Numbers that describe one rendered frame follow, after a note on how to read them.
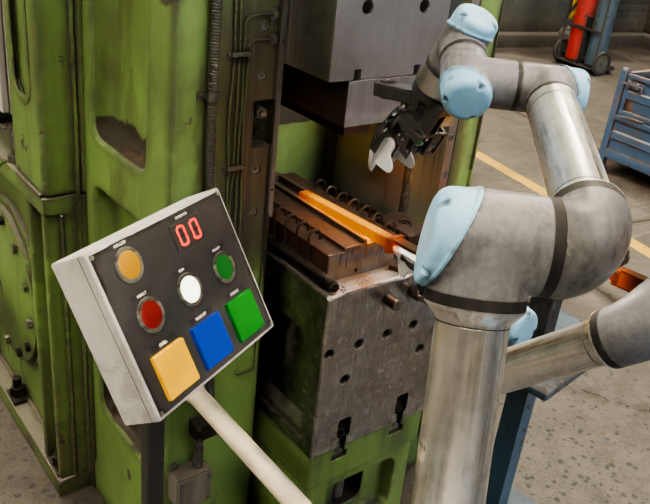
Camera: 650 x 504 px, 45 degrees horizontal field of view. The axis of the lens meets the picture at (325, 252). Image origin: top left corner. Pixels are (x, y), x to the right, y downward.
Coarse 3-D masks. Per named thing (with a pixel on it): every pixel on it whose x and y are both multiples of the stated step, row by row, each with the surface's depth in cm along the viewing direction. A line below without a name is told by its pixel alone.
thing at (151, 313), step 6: (150, 300) 122; (144, 306) 120; (150, 306) 121; (156, 306) 122; (144, 312) 120; (150, 312) 121; (156, 312) 122; (144, 318) 120; (150, 318) 121; (156, 318) 122; (150, 324) 121; (156, 324) 122
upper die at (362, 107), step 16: (288, 80) 169; (304, 80) 164; (320, 80) 160; (352, 80) 154; (368, 80) 156; (400, 80) 161; (288, 96) 170; (304, 96) 165; (320, 96) 161; (336, 96) 157; (352, 96) 155; (368, 96) 157; (320, 112) 162; (336, 112) 158; (352, 112) 157; (368, 112) 159; (384, 112) 162
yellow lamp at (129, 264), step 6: (126, 252) 119; (132, 252) 120; (120, 258) 118; (126, 258) 119; (132, 258) 120; (138, 258) 121; (120, 264) 118; (126, 264) 119; (132, 264) 120; (138, 264) 121; (120, 270) 118; (126, 270) 119; (132, 270) 120; (138, 270) 121; (126, 276) 119; (132, 276) 120
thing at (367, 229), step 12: (300, 192) 193; (312, 192) 194; (312, 204) 190; (324, 204) 187; (336, 216) 183; (348, 216) 181; (360, 228) 177; (372, 228) 175; (384, 240) 171; (396, 240) 169
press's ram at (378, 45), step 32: (320, 0) 147; (352, 0) 145; (384, 0) 150; (416, 0) 155; (448, 0) 160; (288, 32) 157; (320, 32) 149; (352, 32) 148; (384, 32) 153; (416, 32) 158; (288, 64) 159; (320, 64) 151; (352, 64) 151; (384, 64) 156; (416, 64) 162
